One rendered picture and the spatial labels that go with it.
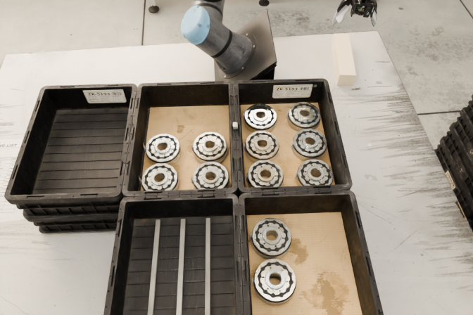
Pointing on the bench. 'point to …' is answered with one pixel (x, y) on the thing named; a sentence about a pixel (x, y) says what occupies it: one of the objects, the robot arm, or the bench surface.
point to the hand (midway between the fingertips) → (352, 24)
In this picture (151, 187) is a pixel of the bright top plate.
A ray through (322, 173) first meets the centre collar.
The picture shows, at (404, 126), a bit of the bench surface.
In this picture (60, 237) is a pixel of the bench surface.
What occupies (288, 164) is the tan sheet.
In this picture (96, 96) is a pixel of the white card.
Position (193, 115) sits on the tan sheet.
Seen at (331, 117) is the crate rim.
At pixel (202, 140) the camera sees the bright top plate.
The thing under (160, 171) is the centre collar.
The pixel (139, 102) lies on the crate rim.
